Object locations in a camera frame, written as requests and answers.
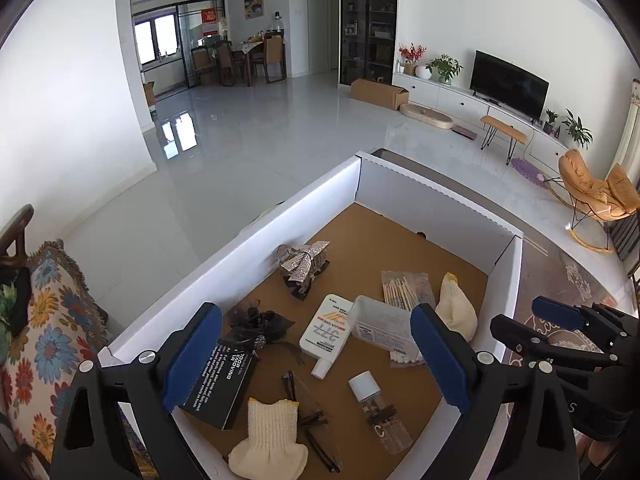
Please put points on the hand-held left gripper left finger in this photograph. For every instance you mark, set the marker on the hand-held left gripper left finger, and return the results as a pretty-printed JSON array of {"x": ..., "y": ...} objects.
[{"x": 192, "y": 355}]

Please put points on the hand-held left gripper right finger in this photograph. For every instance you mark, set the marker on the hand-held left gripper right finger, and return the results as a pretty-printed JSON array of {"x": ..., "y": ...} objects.
[{"x": 442, "y": 360}]

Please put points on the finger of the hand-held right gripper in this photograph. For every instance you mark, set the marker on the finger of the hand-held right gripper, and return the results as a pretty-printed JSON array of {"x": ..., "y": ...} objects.
[
  {"x": 555, "y": 312},
  {"x": 525, "y": 342}
]

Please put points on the black rectangular box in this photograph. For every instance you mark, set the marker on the black rectangular box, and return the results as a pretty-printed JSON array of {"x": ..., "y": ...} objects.
[{"x": 225, "y": 385}]

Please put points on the cream knitted glove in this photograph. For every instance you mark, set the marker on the cream knitted glove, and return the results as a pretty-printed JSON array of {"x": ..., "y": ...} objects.
[
  {"x": 270, "y": 435},
  {"x": 457, "y": 315}
]

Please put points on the clear plastic box cartoon lid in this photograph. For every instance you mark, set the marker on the clear plastic box cartoon lid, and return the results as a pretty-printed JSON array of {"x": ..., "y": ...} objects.
[{"x": 385, "y": 322}]

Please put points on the black mesh hair bow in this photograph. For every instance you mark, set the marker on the black mesh hair bow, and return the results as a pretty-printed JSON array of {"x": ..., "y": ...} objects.
[{"x": 260, "y": 322}]

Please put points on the clear bottle with white cap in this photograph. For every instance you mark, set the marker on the clear bottle with white cap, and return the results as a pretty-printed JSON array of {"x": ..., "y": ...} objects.
[{"x": 362, "y": 385}]

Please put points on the pack of cotton swabs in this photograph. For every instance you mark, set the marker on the pack of cotton swabs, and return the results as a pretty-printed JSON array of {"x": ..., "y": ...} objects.
[{"x": 400, "y": 287}]

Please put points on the white sunscreen bottle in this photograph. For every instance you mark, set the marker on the white sunscreen bottle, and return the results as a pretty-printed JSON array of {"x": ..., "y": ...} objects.
[{"x": 325, "y": 332}]

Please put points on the silver sequin bow hair clip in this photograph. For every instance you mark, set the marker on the silver sequin bow hair clip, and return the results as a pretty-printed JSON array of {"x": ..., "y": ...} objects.
[{"x": 305, "y": 265}]

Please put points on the white cardboard box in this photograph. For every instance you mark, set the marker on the white cardboard box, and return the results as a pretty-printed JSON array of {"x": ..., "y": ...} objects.
[{"x": 380, "y": 230}]

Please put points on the clear safety glasses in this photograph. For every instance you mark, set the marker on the clear safety glasses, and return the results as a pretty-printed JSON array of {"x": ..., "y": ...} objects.
[{"x": 325, "y": 457}]

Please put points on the person's right hand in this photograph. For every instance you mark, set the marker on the person's right hand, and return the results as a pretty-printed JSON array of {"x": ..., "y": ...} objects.
[{"x": 597, "y": 455}]

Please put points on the dark wooden chair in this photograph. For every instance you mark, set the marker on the dark wooden chair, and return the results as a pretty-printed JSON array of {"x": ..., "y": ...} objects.
[{"x": 627, "y": 240}]

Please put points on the orange lounge chair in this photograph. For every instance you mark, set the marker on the orange lounge chair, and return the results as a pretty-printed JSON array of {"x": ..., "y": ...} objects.
[{"x": 580, "y": 180}]

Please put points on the purple round mat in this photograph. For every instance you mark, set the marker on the purple round mat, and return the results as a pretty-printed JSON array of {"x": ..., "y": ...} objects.
[{"x": 527, "y": 170}]

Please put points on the floral woven blanket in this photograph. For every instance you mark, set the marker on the floral woven blanket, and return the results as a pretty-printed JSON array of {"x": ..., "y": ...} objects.
[{"x": 50, "y": 320}]

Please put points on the leafy potted plant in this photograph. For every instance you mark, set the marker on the leafy potted plant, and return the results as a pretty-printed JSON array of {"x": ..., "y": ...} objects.
[{"x": 577, "y": 127}]

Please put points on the orange bench with metal legs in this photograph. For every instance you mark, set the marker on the orange bench with metal legs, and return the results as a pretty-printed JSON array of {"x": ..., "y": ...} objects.
[{"x": 505, "y": 127}]

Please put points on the small potted plant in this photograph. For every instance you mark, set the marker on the small potted plant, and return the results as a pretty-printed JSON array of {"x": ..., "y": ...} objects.
[{"x": 550, "y": 119}]

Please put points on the white standing air conditioner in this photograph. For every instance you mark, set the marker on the white standing air conditioner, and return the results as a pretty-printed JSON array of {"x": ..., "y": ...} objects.
[{"x": 631, "y": 125}]

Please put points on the black television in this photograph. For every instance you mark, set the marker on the black television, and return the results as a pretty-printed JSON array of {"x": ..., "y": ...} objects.
[{"x": 510, "y": 82}]

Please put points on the white television cabinet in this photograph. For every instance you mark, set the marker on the white television cabinet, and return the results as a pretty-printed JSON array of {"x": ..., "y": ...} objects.
[{"x": 450, "y": 97}]

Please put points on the green potted plant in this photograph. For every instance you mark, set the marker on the green potted plant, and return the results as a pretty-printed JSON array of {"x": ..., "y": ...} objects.
[{"x": 444, "y": 66}]

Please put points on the white round vase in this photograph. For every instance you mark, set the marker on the white round vase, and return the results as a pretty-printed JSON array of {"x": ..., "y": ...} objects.
[{"x": 424, "y": 71}]

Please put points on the brown cardboard box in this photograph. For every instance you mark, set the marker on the brown cardboard box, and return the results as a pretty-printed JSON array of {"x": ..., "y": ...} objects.
[{"x": 375, "y": 94}]

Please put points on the wooden dining chair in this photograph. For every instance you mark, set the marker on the wooden dining chair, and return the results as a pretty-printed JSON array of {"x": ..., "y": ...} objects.
[
  {"x": 225, "y": 62},
  {"x": 275, "y": 57},
  {"x": 201, "y": 62}
]

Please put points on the red flower arrangement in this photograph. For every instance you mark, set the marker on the red flower arrangement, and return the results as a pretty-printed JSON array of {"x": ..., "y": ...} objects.
[{"x": 412, "y": 55}]

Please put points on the wooden dining table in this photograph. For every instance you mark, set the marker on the wooden dining table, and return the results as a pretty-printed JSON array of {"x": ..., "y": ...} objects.
[{"x": 248, "y": 52}]

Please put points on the red window sign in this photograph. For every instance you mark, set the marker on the red window sign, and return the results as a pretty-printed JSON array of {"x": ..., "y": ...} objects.
[{"x": 210, "y": 20}]

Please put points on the dark glass display cabinet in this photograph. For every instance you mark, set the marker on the dark glass display cabinet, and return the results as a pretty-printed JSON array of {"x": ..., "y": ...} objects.
[{"x": 367, "y": 20}]

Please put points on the white interior door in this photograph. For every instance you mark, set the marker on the white interior door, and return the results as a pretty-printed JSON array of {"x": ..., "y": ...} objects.
[{"x": 318, "y": 25}]

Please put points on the framed wall painting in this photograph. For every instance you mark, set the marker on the framed wall painting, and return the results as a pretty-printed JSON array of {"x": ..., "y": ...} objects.
[{"x": 253, "y": 0}]

